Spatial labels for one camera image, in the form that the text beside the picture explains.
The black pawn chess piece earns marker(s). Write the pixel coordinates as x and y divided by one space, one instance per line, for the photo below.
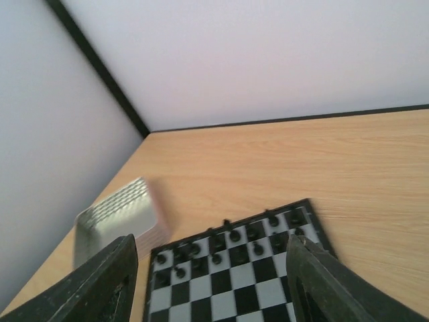
180 272

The black silver chess board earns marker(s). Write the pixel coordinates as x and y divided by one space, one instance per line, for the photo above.
235 272

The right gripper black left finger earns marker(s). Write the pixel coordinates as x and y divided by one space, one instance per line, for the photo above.
101 289

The silver embossed tin lid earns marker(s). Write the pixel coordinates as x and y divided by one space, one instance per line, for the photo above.
132 209

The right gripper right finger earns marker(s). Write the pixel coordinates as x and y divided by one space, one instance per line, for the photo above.
324 289

